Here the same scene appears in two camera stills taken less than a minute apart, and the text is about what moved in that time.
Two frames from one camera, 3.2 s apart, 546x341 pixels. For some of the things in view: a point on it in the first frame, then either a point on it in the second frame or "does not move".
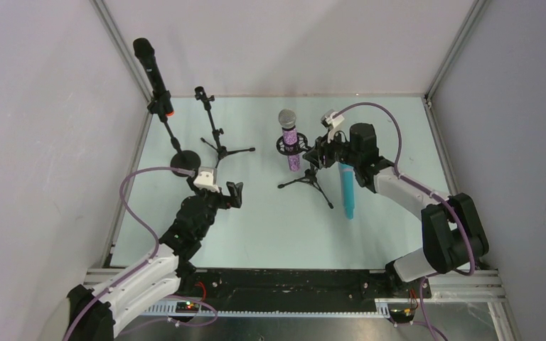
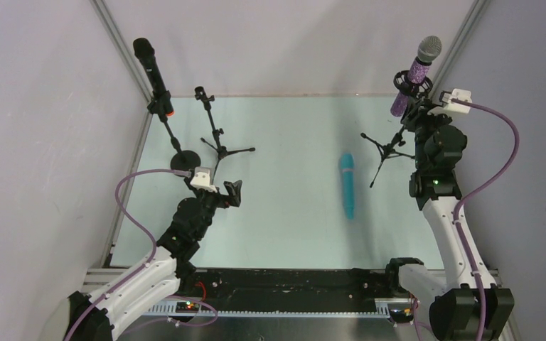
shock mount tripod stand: (296, 144) -> (411, 85)
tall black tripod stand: (222, 152) does not move
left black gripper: (223, 198) does not move
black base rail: (298, 288) does not move
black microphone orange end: (144, 49) does not move
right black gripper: (322, 153) -> (414, 111)
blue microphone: (347, 182) does not move
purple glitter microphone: (287, 118) -> (429, 48)
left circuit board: (187, 307) does not move
